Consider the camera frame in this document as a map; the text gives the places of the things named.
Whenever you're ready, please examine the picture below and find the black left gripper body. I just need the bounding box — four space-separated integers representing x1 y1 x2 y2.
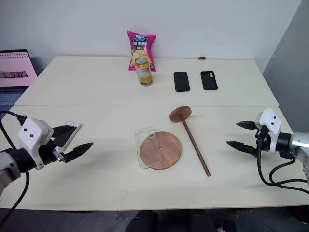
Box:
38 137 67 167

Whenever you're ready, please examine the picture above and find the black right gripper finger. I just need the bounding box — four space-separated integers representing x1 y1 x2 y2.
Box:
226 141 258 158
236 120 256 131

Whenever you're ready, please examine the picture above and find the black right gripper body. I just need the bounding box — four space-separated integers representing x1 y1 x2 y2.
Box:
251 120 271 158

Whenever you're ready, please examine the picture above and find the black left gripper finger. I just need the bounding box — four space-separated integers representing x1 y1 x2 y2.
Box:
63 142 94 163
51 125 74 140

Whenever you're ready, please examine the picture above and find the wooden stick with knob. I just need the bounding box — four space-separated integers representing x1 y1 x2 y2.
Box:
169 105 211 177

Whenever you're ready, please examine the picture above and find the round wooden disc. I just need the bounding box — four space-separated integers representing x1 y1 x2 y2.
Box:
140 131 182 171

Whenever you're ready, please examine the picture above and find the white gold smartphone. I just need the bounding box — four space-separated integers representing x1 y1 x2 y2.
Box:
56 121 83 153

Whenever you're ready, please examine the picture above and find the black phone case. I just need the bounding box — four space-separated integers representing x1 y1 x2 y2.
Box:
200 70 218 91

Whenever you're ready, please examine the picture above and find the clear phone case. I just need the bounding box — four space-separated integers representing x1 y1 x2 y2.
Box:
134 126 163 170

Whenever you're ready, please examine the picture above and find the black smartphone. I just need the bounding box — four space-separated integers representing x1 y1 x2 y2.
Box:
173 71 190 92

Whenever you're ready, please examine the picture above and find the laptop with pink screen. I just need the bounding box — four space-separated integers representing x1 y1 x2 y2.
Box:
0 49 39 107

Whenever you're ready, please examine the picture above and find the yellow drink can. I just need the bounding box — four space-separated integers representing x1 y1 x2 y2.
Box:
134 57 154 87

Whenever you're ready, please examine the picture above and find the pink potato chips bag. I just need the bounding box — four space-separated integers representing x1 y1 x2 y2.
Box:
127 30 157 72

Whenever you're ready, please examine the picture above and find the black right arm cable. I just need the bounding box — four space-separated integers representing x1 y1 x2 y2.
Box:
255 125 309 194

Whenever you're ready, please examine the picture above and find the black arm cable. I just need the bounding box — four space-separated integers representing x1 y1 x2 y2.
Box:
0 111 31 227
255 125 309 194

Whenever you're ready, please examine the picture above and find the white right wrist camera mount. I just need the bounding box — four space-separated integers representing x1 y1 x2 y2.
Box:
255 108 282 154

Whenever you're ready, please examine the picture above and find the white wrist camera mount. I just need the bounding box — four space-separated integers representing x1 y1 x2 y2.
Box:
18 117 54 170
255 108 282 154

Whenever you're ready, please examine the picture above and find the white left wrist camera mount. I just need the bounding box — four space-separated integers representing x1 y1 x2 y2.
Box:
18 117 54 170

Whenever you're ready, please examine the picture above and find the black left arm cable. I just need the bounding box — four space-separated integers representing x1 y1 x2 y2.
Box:
0 111 31 227

